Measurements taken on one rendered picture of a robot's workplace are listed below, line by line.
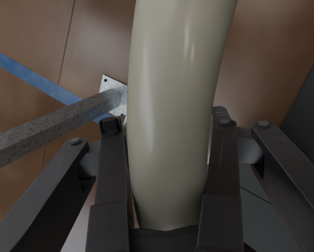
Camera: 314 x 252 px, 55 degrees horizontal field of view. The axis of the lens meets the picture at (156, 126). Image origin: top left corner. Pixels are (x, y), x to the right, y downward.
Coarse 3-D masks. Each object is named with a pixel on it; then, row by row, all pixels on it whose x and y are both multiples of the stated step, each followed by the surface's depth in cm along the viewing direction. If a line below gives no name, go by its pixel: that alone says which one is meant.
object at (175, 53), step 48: (144, 0) 8; (192, 0) 8; (144, 48) 9; (192, 48) 8; (144, 96) 9; (192, 96) 9; (144, 144) 10; (192, 144) 10; (144, 192) 11; (192, 192) 11
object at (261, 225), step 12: (240, 168) 122; (240, 180) 115; (252, 180) 117; (252, 192) 110; (264, 192) 113; (252, 204) 104; (264, 204) 107; (252, 216) 99; (264, 216) 101; (276, 216) 103; (252, 228) 94; (264, 228) 96; (276, 228) 98; (252, 240) 89; (264, 240) 91; (276, 240) 93; (288, 240) 95
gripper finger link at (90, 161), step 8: (96, 144) 16; (88, 152) 16; (96, 152) 16; (88, 160) 16; (96, 160) 16; (80, 168) 16; (88, 168) 16; (96, 168) 16; (80, 176) 16; (88, 176) 16
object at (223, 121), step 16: (224, 128) 15; (224, 144) 14; (224, 160) 12; (208, 176) 12; (224, 176) 11; (208, 192) 11; (224, 192) 11; (240, 192) 10; (208, 208) 9; (224, 208) 9; (240, 208) 9; (208, 224) 9; (224, 224) 9; (240, 224) 8; (208, 240) 8; (224, 240) 8; (240, 240) 8
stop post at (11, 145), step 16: (112, 80) 165; (96, 96) 154; (112, 96) 160; (64, 112) 132; (80, 112) 136; (96, 112) 149; (112, 112) 172; (16, 128) 112; (32, 128) 115; (48, 128) 118; (64, 128) 129; (0, 144) 102; (16, 144) 105; (32, 144) 114; (0, 160) 102
